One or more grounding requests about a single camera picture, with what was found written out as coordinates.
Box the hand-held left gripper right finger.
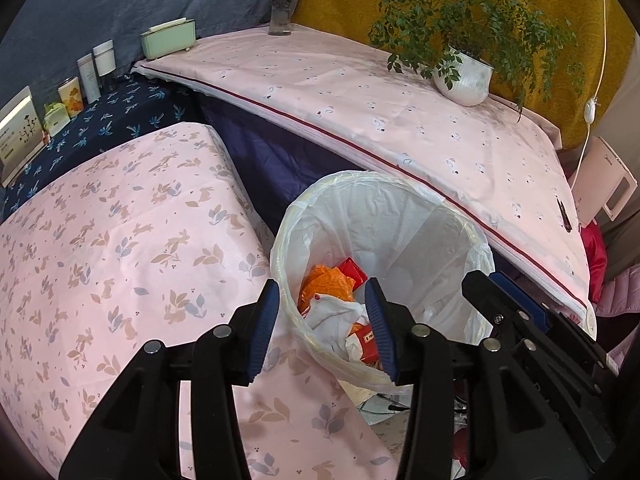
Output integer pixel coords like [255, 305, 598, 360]
[364, 280, 588, 480]

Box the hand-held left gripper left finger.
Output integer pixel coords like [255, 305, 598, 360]
[59, 279, 281, 480]

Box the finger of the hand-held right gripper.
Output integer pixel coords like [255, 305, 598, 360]
[461, 270, 531, 343]
[489, 271, 552, 332]

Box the large red white paper cup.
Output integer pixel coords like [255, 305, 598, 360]
[345, 322, 388, 366]

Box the white cloth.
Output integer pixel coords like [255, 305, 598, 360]
[302, 296, 368, 342]

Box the orange plastic bag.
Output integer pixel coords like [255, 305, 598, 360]
[298, 265, 368, 333]

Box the small red white paper cup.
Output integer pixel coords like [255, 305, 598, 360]
[336, 258, 369, 283]

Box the bin with white liner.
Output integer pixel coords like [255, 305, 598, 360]
[270, 170, 496, 393]

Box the pink padded jacket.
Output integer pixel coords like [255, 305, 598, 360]
[592, 265, 640, 376]

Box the red cloth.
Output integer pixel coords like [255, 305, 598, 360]
[580, 220, 608, 303]

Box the white appliance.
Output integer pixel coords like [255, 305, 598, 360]
[571, 137, 638, 223]

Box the pink rabbit print tablecloth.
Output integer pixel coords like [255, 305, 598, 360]
[0, 122, 406, 480]

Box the pale pink dotted cloth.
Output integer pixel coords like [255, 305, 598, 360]
[132, 22, 598, 341]

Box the green plant in white pot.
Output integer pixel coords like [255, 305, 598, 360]
[330, 0, 586, 121]

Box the navy dragonfly print cloth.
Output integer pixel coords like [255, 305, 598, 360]
[0, 74, 201, 221]

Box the yellow patterned curtain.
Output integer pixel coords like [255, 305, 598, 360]
[292, 0, 640, 151]

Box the green snack packet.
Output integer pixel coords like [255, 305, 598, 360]
[42, 101, 70, 137]

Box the green tissue box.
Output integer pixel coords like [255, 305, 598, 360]
[139, 17, 196, 60]

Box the orange yellow can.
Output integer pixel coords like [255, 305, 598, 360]
[57, 76, 82, 116]

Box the slim white bottle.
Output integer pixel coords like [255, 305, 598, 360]
[76, 54, 101, 103]

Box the white tumbler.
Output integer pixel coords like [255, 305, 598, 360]
[92, 41, 118, 92]

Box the white flower print box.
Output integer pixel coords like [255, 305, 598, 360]
[0, 86, 45, 188]

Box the white cable with switch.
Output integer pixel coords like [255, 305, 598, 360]
[570, 0, 608, 196]

